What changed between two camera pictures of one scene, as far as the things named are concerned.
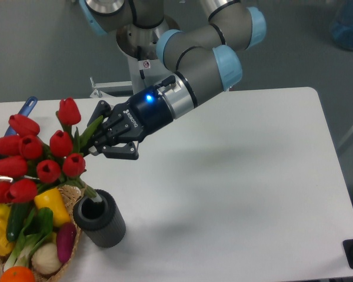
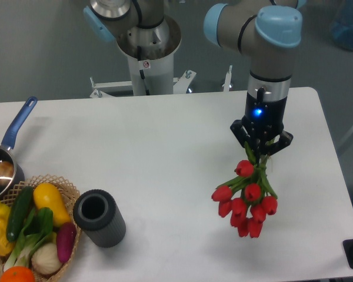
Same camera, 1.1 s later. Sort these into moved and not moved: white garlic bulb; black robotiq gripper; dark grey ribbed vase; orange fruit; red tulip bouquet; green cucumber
Moved: black robotiq gripper; red tulip bouquet
Not moved: white garlic bulb; orange fruit; dark grey ribbed vase; green cucumber
